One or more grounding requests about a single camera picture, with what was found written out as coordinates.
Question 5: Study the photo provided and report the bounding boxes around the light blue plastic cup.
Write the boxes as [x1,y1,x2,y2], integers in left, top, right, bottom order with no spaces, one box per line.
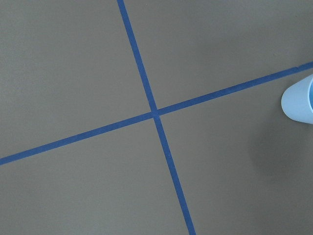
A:
[281,74,313,124]

